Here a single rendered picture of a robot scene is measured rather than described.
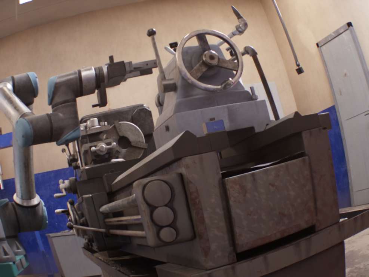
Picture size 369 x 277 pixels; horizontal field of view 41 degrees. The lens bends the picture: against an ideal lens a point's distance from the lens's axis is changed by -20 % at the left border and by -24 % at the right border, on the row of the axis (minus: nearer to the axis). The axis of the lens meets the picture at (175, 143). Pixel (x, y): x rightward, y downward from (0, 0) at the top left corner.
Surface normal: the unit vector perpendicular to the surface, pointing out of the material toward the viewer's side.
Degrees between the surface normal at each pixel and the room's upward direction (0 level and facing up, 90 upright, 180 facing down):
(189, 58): 90
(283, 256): 90
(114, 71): 90
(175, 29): 90
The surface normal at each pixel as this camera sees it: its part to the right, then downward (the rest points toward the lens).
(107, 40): 0.22, -0.15
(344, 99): -0.95, 0.18
